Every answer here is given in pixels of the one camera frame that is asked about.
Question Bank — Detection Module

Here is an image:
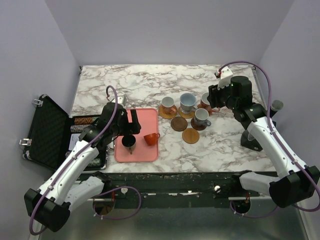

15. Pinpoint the pink mug white inside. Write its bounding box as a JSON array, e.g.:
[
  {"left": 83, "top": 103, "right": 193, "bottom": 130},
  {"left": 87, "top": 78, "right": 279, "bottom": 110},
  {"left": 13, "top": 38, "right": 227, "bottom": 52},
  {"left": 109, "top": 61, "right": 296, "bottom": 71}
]
[{"left": 197, "top": 92, "right": 221, "bottom": 115}]

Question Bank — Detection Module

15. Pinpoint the black cup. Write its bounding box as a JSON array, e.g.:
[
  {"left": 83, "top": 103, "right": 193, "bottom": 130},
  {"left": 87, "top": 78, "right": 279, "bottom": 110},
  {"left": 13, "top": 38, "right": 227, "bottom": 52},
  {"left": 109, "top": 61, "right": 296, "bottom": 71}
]
[{"left": 121, "top": 135, "right": 136, "bottom": 155}]

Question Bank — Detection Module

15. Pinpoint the orange red cup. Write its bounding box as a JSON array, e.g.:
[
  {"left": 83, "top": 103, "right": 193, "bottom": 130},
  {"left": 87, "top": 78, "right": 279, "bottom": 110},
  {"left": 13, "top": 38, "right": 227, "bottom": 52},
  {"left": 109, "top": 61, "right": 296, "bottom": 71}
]
[{"left": 143, "top": 132, "right": 160, "bottom": 146}]

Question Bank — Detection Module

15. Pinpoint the small white cup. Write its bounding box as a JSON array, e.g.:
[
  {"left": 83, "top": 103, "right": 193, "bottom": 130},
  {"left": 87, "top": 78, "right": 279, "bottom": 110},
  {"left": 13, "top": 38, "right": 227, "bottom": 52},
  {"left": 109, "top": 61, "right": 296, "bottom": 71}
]
[{"left": 194, "top": 108, "right": 212, "bottom": 127}]

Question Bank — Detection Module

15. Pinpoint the light blue cup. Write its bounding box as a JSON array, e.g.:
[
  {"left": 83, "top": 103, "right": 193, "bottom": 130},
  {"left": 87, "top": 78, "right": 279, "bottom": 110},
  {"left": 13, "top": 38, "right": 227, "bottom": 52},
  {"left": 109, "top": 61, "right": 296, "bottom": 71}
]
[{"left": 180, "top": 93, "right": 197, "bottom": 114}]

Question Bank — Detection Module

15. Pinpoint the woven rattan coaster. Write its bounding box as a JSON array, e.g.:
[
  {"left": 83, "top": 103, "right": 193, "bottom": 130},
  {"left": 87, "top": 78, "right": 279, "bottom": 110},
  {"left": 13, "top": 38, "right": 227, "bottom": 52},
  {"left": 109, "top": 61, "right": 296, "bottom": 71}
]
[
  {"left": 158, "top": 105, "right": 178, "bottom": 119},
  {"left": 178, "top": 107, "right": 195, "bottom": 119}
]

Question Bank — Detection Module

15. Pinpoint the dark wood coaster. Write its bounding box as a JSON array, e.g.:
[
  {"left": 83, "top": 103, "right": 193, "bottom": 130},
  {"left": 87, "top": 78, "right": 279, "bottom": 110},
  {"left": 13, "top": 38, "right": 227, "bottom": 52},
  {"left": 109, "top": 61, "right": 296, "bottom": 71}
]
[
  {"left": 190, "top": 117, "right": 207, "bottom": 131},
  {"left": 170, "top": 116, "right": 188, "bottom": 132}
]

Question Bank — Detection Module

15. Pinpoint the white cup brown handle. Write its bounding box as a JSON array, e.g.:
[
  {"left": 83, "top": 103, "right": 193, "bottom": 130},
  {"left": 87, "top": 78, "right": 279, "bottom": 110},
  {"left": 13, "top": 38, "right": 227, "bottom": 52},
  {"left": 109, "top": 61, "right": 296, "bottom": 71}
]
[{"left": 161, "top": 96, "right": 177, "bottom": 114}]

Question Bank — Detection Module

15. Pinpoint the light wood coaster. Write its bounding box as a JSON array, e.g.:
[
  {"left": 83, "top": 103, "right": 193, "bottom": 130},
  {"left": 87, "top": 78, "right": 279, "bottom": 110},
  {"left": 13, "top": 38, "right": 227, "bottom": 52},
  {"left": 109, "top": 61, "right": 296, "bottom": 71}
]
[{"left": 182, "top": 128, "right": 200, "bottom": 144}]

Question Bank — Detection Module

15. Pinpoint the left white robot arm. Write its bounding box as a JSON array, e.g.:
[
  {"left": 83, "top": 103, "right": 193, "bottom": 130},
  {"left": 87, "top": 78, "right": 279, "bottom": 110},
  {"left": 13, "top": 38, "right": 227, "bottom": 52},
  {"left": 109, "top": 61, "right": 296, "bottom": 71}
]
[{"left": 23, "top": 102, "right": 142, "bottom": 236}]

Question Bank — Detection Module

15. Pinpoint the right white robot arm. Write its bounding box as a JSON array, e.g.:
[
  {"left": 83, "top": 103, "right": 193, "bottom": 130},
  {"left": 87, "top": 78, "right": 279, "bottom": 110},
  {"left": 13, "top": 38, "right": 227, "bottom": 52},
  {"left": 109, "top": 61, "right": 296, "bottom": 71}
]
[{"left": 207, "top": 76, "right": 320, "bottom": 208}]

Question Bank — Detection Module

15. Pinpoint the pink plastic tray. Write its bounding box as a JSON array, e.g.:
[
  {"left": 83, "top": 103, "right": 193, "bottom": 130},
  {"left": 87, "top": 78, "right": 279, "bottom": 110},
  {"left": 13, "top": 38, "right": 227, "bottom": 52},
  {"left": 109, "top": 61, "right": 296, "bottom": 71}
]
[{"left": 114, "top": 108, "right": 159, "bottom": 163}]

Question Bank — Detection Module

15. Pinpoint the black grey microphone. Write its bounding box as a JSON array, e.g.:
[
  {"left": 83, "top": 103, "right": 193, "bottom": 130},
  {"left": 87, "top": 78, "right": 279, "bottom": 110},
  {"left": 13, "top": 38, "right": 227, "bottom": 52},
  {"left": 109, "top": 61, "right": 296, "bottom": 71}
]
[{"left": 269, "top": 100, "right": 284, "bottom": 118}]

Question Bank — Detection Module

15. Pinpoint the black microphone stand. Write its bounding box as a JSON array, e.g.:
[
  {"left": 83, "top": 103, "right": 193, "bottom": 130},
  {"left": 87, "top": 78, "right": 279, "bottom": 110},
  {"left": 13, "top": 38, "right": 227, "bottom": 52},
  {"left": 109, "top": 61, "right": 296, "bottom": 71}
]
[{"left": 240, "top": 117, "right": 278, "bottom": 155}]

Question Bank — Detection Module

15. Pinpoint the black poker chip case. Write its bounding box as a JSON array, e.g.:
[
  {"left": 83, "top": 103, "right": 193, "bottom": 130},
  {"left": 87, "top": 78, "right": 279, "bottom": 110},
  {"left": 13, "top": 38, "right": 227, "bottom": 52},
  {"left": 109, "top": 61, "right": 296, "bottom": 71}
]
[{"left": 22, "top": 94, "right": 123, "bottom": 171}]

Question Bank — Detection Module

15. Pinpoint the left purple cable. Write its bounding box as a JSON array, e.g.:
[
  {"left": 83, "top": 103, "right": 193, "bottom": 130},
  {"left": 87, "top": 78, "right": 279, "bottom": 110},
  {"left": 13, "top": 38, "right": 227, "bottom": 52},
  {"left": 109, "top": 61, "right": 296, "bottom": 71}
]
[{"left": 28, "top": 85, "right": 142, "bottom": 236}]

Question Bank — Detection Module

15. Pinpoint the purple cable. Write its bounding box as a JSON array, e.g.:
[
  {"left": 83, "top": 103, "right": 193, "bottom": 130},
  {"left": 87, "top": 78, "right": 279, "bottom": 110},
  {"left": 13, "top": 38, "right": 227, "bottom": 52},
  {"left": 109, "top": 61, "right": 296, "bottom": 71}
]
[
  {"left": 28, "top": 85, "right": 142, "bottom": 236},
  {"left": 216, "top": 60, "right": 320, "bottom": 218}
]

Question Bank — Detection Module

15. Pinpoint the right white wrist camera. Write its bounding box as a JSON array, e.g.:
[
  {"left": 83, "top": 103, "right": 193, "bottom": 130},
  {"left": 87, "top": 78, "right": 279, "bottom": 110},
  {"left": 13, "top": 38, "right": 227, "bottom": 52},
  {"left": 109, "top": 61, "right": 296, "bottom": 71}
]
[{"left": 215, "top": 66, "right": 234, "bottom": 90}]

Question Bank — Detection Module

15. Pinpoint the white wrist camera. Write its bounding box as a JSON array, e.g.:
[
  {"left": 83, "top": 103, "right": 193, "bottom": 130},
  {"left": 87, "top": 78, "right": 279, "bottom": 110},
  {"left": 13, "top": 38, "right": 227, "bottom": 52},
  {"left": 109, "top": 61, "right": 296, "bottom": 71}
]
[
  {"left": 117, "top": 95, "right": 127, "bottom": 107},
  {"left": 215, "top": 66, "right": 234, "bottom": 90}
]

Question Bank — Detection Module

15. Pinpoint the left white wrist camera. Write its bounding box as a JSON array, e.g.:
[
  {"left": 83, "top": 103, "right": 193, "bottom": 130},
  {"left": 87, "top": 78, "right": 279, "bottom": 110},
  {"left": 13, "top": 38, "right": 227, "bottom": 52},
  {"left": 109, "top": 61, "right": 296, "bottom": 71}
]
[{"left": 117, "top": 95, "right": 127, "bottom": 107}]

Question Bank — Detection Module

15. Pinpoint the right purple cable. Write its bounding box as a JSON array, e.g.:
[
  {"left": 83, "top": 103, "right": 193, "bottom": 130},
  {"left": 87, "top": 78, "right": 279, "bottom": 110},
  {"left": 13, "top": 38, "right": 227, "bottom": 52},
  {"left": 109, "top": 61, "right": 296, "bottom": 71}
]
[{"left": 216, "top": 60, "right": 320, "bottom": 218}]

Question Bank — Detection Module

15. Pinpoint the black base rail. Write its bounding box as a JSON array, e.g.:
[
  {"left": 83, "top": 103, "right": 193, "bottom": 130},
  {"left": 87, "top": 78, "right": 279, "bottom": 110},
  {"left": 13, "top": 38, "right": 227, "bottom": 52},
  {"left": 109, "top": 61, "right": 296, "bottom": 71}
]
[{"left": 81, "top": 172, "right": 293, "bottom": 210}]

